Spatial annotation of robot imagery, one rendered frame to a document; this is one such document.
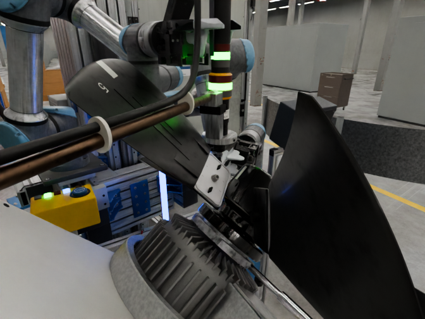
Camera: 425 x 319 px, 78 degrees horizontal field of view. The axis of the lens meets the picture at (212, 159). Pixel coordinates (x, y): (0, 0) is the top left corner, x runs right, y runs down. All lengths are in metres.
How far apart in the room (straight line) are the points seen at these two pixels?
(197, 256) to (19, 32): 0.74
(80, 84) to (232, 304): 0.35
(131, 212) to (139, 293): 0.92
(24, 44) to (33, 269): 0.67
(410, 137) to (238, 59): 1.63
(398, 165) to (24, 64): 2.28
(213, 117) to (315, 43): 9.85
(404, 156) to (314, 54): 8.18
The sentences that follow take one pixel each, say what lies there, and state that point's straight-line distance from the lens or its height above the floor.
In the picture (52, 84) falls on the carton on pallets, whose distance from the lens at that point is 9.69.
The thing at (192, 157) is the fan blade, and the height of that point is 1.29.
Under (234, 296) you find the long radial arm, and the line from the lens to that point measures 0.43.
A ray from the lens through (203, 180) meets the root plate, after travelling 0.45.
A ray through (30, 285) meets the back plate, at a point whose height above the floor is 1.24.
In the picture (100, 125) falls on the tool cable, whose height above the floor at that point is 1.40.
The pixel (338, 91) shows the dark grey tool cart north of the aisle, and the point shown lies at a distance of 7.33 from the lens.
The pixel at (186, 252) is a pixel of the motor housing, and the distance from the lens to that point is 0.43.
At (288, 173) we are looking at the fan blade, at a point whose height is 1.34.
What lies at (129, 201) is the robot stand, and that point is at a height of 0.82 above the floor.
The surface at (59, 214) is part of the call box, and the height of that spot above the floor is 1.05.
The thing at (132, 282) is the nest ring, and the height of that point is 1.16.
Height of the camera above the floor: 1.46
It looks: 23 degrees down
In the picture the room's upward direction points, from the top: straight up
